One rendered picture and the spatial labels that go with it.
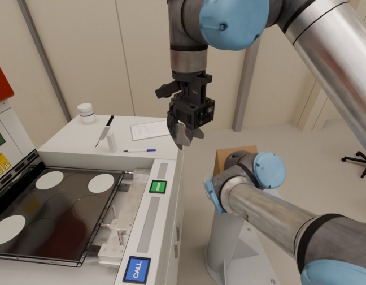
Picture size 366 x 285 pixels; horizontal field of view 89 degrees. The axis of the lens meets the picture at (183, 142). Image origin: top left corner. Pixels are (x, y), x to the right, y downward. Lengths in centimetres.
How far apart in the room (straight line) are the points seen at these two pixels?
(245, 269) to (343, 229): 132
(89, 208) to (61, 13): 196
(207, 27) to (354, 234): 31
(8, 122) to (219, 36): 84
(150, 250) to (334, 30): 57
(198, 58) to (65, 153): 75
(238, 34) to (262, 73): 247
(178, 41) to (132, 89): 206
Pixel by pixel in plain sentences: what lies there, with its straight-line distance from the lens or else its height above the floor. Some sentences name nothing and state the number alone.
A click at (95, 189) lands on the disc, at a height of 90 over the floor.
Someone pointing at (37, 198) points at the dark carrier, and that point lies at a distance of 91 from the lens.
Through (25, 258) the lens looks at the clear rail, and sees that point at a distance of 77.
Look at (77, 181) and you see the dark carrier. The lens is 90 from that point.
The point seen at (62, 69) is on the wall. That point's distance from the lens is 252.
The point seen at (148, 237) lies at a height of 96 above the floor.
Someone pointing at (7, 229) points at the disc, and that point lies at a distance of 87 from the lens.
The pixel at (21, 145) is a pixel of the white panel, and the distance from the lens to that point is 100.
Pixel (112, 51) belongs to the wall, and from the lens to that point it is 233.
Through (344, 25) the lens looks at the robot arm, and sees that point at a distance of 34.
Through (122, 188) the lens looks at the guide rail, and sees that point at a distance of 88.
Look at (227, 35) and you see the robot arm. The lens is 27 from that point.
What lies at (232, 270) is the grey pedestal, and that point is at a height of 2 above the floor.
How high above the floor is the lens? 148
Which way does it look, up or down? 36 degrees down
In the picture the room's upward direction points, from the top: straight up
